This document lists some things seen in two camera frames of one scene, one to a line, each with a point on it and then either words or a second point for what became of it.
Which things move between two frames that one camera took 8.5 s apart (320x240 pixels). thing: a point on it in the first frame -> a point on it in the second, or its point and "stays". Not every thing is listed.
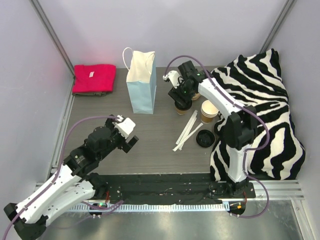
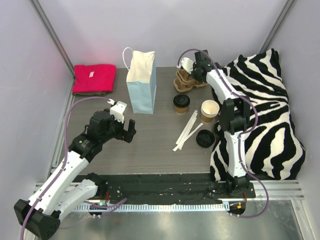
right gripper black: [178, 95] -> [197, 69]
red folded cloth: [97, 78] stays
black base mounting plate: [170, 189] stays
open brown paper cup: [208, 111] stays
